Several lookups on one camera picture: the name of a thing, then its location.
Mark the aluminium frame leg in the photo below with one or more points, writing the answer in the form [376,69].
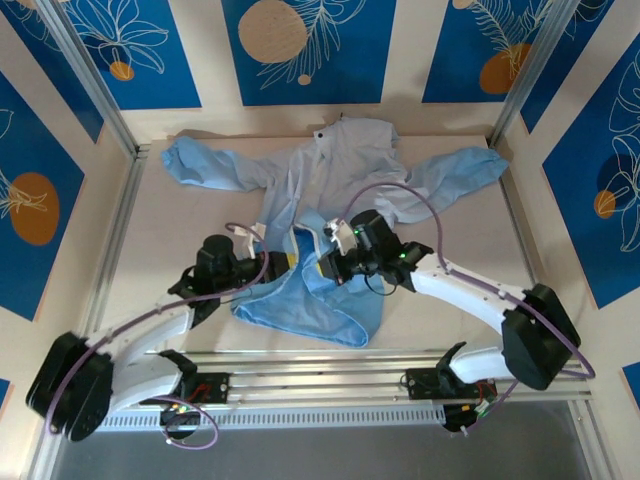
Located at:
[40,465]
[595,450]

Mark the aluminium side rail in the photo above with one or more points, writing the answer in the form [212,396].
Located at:
[123,225]
[520,227]

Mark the light blue zip jacket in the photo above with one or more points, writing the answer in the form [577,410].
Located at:
[350,165]

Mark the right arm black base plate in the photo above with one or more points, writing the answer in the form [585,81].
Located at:
[417,385]

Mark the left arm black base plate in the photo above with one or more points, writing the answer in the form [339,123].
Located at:
[215,387]

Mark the grey metal sheet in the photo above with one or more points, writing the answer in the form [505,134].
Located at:
[325,455]

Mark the right black controller housing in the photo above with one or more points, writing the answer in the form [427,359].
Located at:
[455,417]

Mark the left black controller housing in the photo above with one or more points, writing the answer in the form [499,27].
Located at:
[181,422]

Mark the aluminium corner post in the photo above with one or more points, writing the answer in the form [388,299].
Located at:
[529,75]
[89,75]

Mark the black controller housing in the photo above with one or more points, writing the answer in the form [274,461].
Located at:
[181,422]
[455,417]

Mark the aluminium mounting rail beam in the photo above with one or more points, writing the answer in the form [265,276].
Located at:
[325,375]

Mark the blue floral wall poster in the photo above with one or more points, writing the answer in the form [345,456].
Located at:
[50,65]
[4,395]
[450,60]
[30,150]
[567,60]
[590,225]
[165,85]
[350,75]
[632,380]

